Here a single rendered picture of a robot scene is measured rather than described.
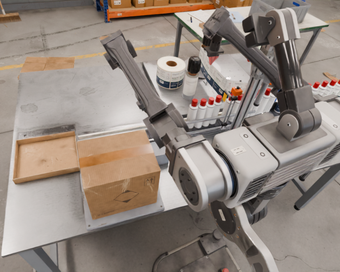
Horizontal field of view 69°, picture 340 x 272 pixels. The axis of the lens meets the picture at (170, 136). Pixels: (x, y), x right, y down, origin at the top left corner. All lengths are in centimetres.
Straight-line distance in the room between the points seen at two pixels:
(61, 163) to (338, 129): 121
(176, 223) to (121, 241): 45
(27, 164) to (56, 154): 15
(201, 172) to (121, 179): 49
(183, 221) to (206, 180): 161
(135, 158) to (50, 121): 78
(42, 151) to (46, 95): 50
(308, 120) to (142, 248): 164
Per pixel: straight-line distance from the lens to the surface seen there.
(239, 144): 59
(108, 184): 97
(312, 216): 261
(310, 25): 382
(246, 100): 133
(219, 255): 185
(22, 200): 137
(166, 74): 173
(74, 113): 168
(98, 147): 108
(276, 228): 237
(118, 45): 85
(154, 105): 72
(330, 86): 205
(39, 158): 148
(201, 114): 145
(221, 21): 93
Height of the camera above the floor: 194
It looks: 47 degrees down
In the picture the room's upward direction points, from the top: 9 degrees clockwise
